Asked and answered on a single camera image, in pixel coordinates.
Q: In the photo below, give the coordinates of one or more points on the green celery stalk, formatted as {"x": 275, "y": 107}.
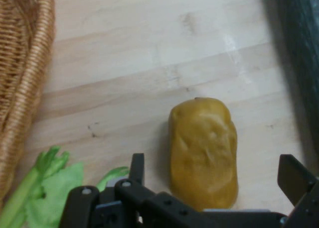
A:
{"x": 42, "y": 188}

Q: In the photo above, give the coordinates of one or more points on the long dark green cucumber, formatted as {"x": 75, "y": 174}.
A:
{"x": 299, "y": 63}

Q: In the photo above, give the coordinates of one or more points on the yellow-brown toy potato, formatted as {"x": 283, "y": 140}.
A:
{"x": 204, "y": 153}

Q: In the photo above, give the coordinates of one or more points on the wooden cutting board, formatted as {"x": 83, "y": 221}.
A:
{"x": 154, "y": 63}

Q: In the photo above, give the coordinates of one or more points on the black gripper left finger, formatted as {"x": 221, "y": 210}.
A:
{"x": 124, "y": 203}

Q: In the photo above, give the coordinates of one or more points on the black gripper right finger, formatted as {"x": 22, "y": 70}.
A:
{"x": 299, "y": 183}

